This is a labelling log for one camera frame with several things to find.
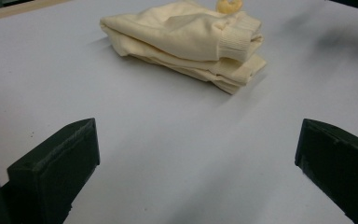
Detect small yellow object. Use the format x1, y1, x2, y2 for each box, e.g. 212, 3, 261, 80
215, 0, 244, 14

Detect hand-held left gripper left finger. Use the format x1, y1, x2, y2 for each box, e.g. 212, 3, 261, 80
0, 118, 101, 224

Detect cream pants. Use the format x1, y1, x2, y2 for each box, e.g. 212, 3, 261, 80
99, 0, 268, 95

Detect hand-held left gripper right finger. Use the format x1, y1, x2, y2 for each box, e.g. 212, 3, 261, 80
294, 118, 358, 224

